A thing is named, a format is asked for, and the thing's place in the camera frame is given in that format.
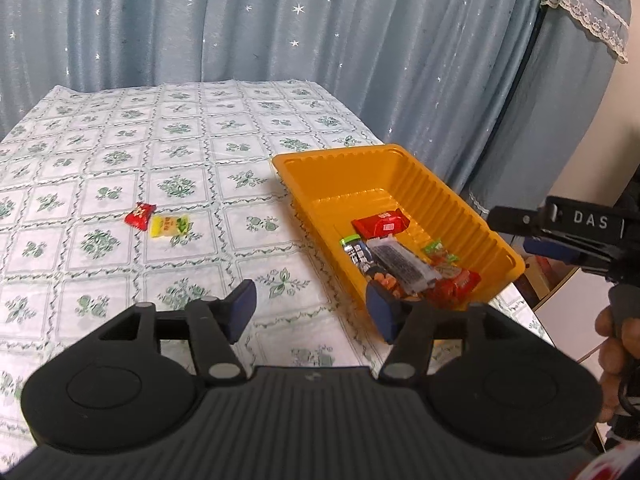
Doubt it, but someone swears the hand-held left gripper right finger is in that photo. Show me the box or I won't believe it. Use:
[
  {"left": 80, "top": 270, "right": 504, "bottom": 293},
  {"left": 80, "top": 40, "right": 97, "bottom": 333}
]
[{"left": 365, "top": 280, "right": 532, "bottom": 384}]

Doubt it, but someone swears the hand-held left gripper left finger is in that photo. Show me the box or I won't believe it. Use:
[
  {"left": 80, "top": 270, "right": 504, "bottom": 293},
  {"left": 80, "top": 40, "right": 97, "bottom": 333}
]
[{"left": 97, "top": 279, "right": 259, "bottom": 387}]

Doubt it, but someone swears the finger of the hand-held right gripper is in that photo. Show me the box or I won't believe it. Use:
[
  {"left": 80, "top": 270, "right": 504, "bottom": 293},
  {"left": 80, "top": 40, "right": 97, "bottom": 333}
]
[
  {"left": 523, "top": 236, "right": 613, "bottom": 277},
  {"left": 487, "top": 204, "right": 551, "bottom": 235}
]

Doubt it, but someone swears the green snack packet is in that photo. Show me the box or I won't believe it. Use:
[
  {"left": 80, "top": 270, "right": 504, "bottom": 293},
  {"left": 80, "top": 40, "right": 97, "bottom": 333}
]
[{"left": 422, "top": 239, "right": 461, "bottom": 266}]

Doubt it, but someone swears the red rectangular snack packet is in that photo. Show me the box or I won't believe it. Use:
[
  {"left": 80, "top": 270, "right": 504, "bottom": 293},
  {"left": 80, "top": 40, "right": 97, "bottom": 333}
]
[{"left": 351, "top": 210, "right": 411, "bottom": 241}]

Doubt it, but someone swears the orange plastic tray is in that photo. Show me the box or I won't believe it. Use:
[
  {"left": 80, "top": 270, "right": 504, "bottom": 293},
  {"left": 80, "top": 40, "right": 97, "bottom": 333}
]
[{"left": 271, "top": 143, "right": 526, "bottom": 322}]

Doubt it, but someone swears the person's right hand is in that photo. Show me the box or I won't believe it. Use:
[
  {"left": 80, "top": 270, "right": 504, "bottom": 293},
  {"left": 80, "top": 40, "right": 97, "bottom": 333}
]
[{"left": 595, "top": 305, "right": 640, "bottom": 427}]

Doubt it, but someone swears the white cabinet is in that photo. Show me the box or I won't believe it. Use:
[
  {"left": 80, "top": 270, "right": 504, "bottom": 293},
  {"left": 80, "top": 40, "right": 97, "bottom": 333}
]
[{"left": 529, "top": 254, "right": 622, "bottom": 367}]

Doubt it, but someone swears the yellow snack packet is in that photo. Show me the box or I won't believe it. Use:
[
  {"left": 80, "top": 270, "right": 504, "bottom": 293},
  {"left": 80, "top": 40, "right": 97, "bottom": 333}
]
[{"left": 150, "top": 214, "right": 194, "bottom": 239}]

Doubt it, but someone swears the small red candy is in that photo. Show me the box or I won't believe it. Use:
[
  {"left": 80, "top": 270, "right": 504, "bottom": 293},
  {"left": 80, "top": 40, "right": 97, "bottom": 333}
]
[{"left": 124, "top": 202, "right": 156, "bottom": 231}]

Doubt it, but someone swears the green floral tablecloth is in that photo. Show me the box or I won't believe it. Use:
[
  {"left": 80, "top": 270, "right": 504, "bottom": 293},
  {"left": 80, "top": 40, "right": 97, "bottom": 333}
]
[{"left": 0, "top": 80, "right": 557, "bottom": 466}]

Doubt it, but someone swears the red white printed clothing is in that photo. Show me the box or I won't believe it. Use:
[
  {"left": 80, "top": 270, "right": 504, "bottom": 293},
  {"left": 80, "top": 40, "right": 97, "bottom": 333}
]
[{"left": 565, "top": 440, "right": 640, "bottom": 480}]

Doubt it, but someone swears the blue star curtain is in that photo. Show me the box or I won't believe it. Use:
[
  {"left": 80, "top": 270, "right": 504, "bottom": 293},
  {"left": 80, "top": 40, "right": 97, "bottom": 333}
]
[{"left": 0, "top": 0, "right": 556, "bottom": 211}]

